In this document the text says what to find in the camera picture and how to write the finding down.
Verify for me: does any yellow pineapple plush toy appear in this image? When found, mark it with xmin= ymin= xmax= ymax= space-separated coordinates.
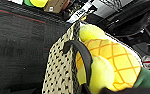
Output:
xmin=75 ymin=23 xmax=150 ymax=94

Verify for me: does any white and black package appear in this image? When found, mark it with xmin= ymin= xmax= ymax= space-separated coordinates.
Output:
xmin=66 ymin=0 xmax=98 ymax=25

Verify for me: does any tall brown box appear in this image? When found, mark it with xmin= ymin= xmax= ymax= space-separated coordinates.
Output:
xmin=43 ymin=0 xmax=71 ymax=14

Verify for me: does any yellow green toy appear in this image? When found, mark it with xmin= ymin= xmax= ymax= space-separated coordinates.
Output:
xmin=23 ymin=0 xmax=49 ymax=8

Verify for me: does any black wire shelf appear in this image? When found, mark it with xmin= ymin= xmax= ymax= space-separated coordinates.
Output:
xmin=0 ymin=0 xmax=132 ymax=34

